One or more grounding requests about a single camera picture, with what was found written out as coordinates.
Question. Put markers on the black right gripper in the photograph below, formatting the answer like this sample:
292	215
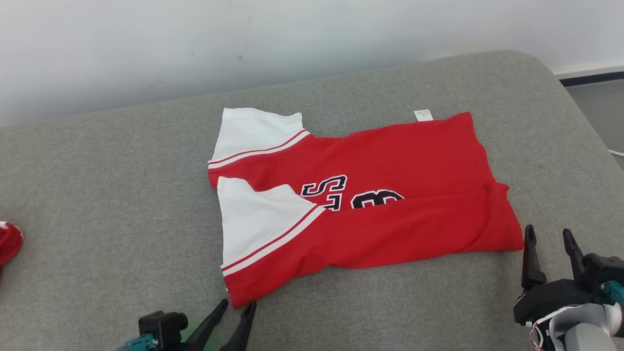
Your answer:
551	300

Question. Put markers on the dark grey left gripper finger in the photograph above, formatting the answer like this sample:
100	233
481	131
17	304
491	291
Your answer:
207	329
240	331

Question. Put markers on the red white baseball jersey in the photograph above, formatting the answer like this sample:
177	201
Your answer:
390	156

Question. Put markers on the red shorts with white stripe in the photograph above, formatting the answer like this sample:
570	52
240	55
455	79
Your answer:
7	241

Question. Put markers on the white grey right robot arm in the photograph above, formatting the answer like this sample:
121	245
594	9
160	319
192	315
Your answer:
585	331

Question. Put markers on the black baseboard strip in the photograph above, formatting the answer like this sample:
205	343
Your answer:
592	78

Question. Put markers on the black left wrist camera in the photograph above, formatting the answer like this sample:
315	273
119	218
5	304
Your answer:
163	326

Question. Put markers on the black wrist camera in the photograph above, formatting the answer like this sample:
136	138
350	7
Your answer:
163	326
604	268

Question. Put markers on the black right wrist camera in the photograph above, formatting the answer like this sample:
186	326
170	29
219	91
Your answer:
604	268

